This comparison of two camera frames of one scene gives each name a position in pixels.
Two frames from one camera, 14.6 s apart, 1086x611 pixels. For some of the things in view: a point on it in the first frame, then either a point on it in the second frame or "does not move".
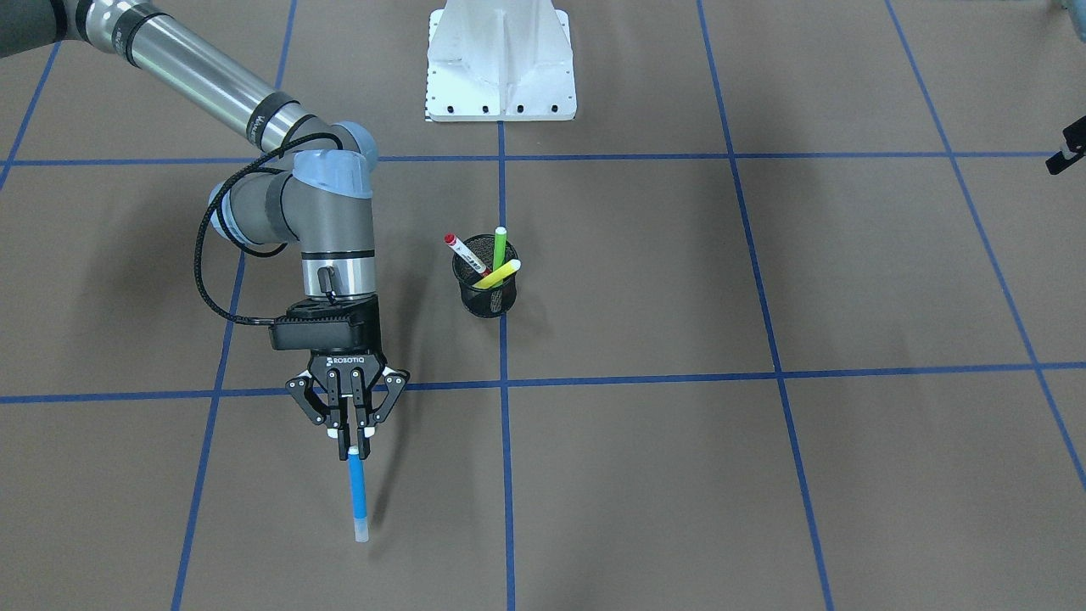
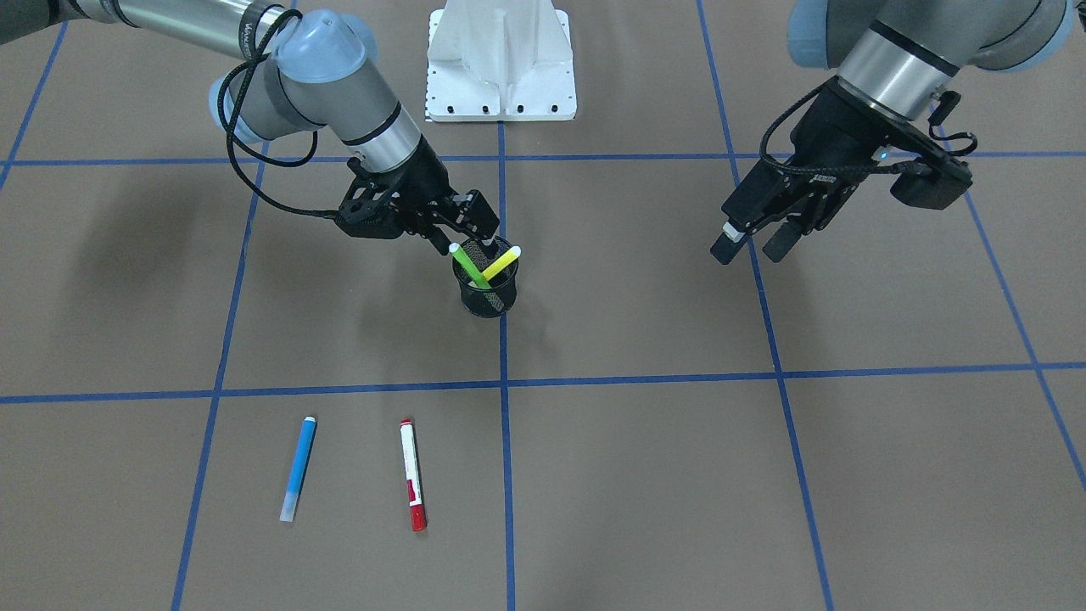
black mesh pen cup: x=484 y=303 does not move
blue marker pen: x=359 y=496 → x=297 y=468
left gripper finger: x=1075 y=137 → x=839 y=139
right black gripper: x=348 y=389 → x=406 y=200
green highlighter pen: x=500 y=249 → x=469 y=266
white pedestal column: x=500 y=60 does not move
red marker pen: x=464 y=254 → x=412 y=476
